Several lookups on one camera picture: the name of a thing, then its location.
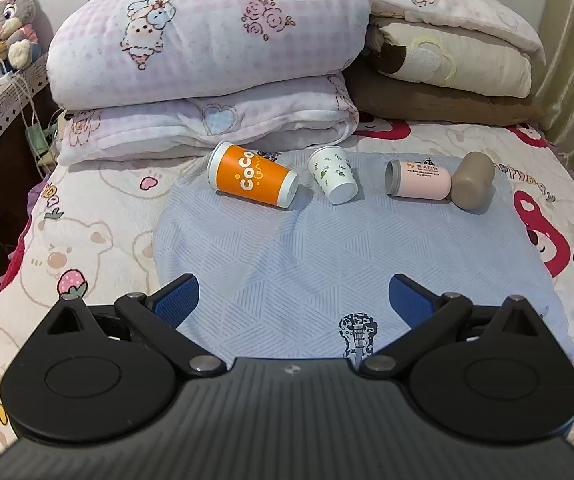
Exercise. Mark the pink cylindrical cup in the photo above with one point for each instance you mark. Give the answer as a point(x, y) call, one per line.
point(417, 180)

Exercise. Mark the brown pillow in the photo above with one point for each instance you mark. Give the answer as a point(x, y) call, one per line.
point(388, 98)

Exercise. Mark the light blue patterned cloth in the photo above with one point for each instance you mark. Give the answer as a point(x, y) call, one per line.
point(312, 280)

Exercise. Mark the grey bunny plush toy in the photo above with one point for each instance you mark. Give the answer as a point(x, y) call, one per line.
point(18, 33)

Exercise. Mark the cartoon bear bedsheet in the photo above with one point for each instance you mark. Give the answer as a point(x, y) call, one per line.
point(91, 226)

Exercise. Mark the cream brown folded blanket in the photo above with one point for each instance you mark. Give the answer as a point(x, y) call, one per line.
point(448, 57)

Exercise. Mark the cluttered bedside table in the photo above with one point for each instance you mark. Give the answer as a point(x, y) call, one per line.
point(24, 102)

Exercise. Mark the pink checkered folded quilt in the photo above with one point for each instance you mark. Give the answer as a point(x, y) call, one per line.
point(172, 78)

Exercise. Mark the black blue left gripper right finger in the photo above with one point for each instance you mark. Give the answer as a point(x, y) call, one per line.
point(434, 320)

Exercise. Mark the taupe brown cup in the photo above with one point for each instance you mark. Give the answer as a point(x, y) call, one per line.
point(471, 183)

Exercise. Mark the white leaf-print paper cup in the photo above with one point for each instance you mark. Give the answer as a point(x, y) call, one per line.
point(331, 170)

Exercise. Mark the orange CoCo paper cup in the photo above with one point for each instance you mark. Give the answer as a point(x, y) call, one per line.
point(240, 172)

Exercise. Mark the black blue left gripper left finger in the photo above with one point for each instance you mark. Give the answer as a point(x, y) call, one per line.
point(156, 317)

